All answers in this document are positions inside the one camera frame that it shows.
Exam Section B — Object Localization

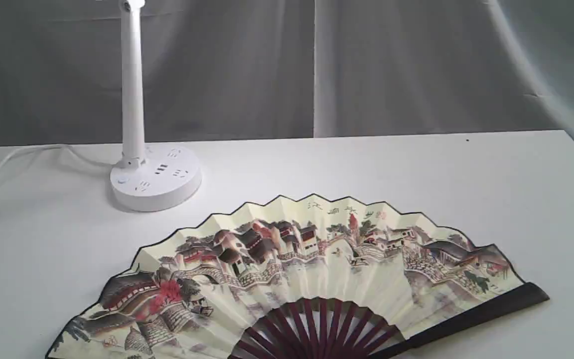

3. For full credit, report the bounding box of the grey backdrop curtain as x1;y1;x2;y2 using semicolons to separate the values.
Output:
0;0;574;146

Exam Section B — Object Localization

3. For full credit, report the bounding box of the painted paper folding fan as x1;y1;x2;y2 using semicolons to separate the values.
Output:
45;194;549;359

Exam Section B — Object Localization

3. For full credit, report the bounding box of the white power cable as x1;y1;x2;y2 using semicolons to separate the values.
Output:
0;144;118;206

